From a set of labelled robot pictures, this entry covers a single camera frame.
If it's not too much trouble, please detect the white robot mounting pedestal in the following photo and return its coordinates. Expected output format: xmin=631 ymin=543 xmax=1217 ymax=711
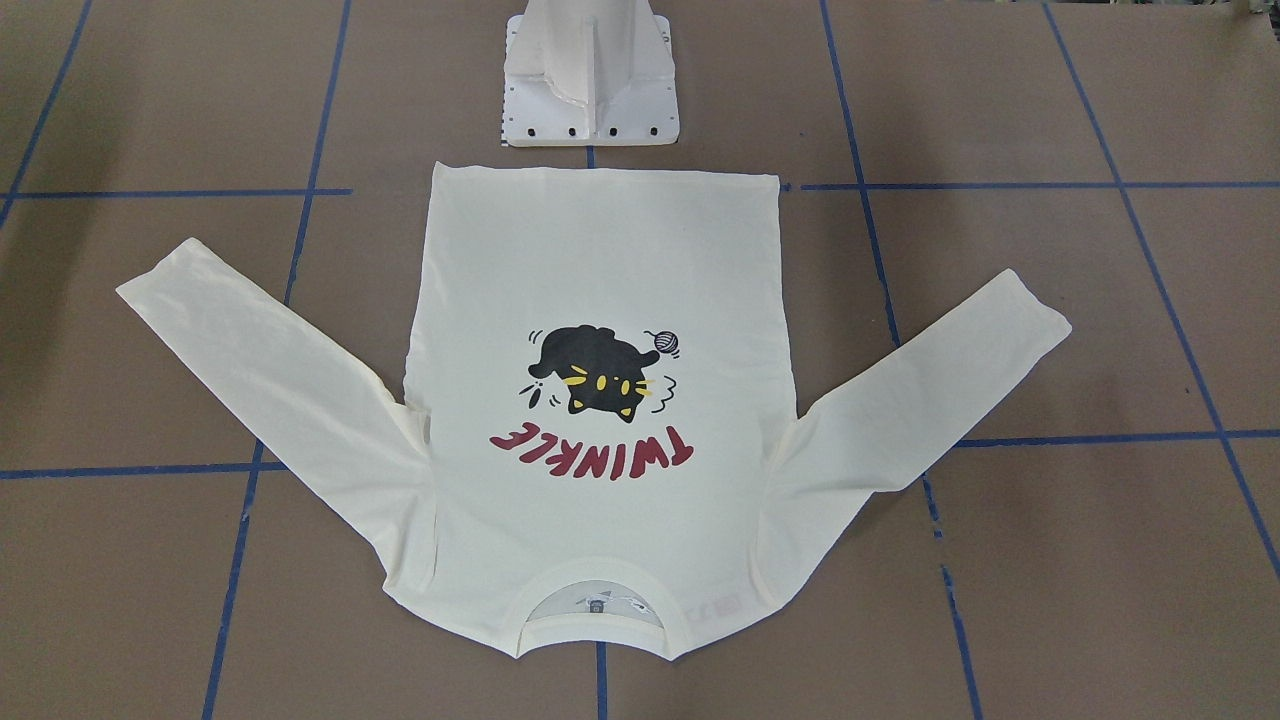
xmin=500 ymin=1 xmax=681 ymax=147

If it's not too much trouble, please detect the cream long-sleeve cat shirt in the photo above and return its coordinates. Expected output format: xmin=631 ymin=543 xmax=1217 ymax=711
xmin=116 ymin=165 xmax=1071 ymax=660

